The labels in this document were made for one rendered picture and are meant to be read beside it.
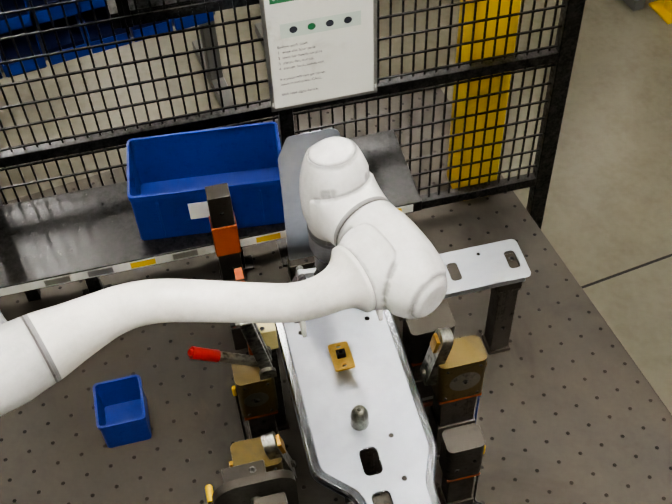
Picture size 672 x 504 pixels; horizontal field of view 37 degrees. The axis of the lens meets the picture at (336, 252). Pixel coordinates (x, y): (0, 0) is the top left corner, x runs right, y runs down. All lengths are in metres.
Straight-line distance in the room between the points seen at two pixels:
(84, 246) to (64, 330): 0.73
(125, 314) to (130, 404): 0.86
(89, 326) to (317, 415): 0.58
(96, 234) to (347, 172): 0.81
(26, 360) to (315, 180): 0.46
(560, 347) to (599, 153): 1.52
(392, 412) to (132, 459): 0.62
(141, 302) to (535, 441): 1.04
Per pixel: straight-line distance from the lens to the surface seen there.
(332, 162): 1.41
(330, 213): 1.42
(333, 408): 1.82
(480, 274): 1.99
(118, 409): 2.23
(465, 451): 1.80
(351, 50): 2.04
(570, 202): 3.51
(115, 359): 2.30
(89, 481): 2.16
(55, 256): 2.08
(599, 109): 3.86
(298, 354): 1.88
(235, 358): 1.76
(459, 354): 1.83
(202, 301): 1.36
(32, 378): 1.35
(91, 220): 2.12
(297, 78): 2.05
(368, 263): 1.34
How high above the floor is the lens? 2.57
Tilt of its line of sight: 51 degrees down
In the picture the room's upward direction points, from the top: 3 degrees counter-clockwise
